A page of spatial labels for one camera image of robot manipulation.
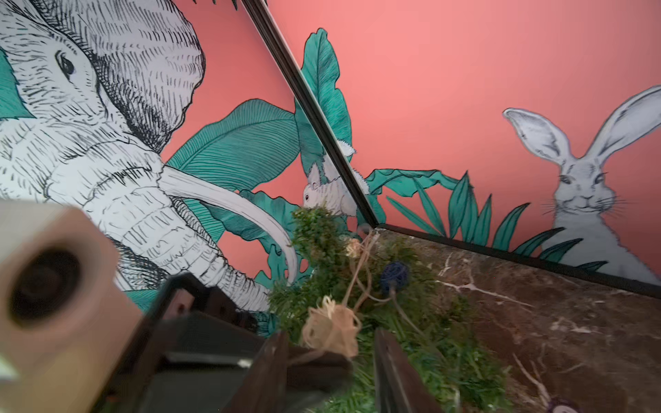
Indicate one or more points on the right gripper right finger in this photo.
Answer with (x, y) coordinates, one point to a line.
(398, 386)

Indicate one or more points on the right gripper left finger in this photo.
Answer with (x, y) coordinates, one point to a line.
(264, 387)

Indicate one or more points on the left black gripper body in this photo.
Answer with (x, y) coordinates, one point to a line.
(192, 351)

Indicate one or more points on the rattan ball string light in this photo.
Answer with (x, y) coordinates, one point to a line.
(333, 327)

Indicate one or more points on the left green christmas tree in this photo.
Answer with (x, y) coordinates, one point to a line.
(388, 288)

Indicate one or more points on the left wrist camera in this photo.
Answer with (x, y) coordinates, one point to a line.
(64, 322)

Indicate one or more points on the left black frame post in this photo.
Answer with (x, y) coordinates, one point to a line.
(273, 39)

